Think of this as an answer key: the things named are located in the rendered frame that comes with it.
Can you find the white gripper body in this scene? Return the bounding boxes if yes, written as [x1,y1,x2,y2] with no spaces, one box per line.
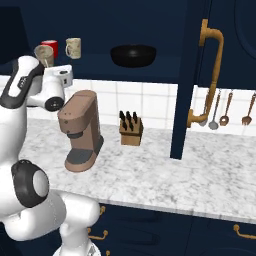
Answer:
[44,64,74,78]

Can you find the navy open cabinet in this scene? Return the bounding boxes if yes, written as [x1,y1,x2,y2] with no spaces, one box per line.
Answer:
[0,0,189,85]

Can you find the navy cabinet door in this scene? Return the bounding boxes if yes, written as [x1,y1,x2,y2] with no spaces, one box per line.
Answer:
[169,0,213,161]

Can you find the navy upper cabinet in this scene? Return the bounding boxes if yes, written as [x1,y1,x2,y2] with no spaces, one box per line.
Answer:
[197,0,256,91]

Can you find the navy lower cabinet front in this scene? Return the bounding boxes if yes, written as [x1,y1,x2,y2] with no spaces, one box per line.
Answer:
[184,215,256,256]
[87,202,195,256]

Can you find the red mug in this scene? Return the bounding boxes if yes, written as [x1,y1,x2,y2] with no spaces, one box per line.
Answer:
[40,39,59,60]

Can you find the beige speckled mug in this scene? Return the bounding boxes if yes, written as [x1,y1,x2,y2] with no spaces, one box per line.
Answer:
[64,37,82,60]

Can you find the brown coffee machine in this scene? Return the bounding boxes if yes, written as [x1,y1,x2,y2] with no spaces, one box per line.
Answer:
[56,89,105,173]

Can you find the black bowl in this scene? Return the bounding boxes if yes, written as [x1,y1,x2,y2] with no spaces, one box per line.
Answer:
[110,44,158,69]

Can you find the wooden knife block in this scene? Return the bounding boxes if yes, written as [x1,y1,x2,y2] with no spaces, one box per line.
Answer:
[118,110,144,147]

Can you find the silver ladle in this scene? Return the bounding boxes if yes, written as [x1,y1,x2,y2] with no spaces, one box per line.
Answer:
[208,88,222,131]

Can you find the wooden spoon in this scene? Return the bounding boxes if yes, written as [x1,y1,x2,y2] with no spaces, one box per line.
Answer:
[219,90,234,127]

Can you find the wooden fork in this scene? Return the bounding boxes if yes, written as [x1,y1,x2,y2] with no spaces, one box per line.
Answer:
[241,92,256,127]

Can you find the long brass door handle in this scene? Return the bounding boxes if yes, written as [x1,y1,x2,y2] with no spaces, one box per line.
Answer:
[186,18,225,129]

